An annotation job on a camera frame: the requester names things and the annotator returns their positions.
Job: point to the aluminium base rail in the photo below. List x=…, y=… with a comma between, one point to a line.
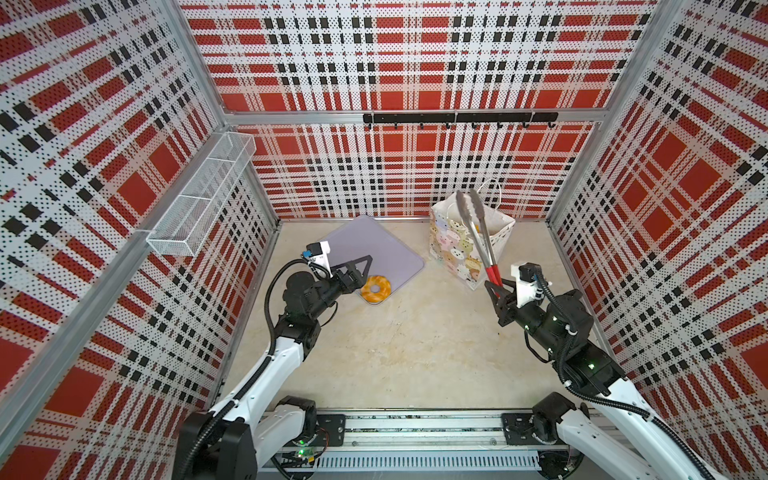
x=409, y=441

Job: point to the red handled metal tongs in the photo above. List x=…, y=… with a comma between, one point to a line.
x=480, y=239

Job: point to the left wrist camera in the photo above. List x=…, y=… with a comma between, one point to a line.
x=316, y=255

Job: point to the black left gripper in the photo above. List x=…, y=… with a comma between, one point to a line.
x=356, y=280

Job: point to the ring doughnut bread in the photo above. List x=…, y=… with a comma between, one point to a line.
x=376, y=289

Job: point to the black hook rail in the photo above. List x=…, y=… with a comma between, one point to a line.
x=449, y=118

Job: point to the grey lilac tray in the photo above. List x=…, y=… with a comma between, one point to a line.
x=365, y=236

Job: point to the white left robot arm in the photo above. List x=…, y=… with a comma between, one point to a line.
x=237, y=436

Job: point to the white wire mesh basket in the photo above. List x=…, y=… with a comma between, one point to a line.
x=185, y=225

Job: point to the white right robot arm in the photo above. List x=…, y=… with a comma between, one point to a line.
x=587, y=372

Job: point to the cartoon animal paper bag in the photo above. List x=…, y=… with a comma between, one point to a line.
x=451, y=244

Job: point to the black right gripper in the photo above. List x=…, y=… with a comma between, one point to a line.
x=505, y=306

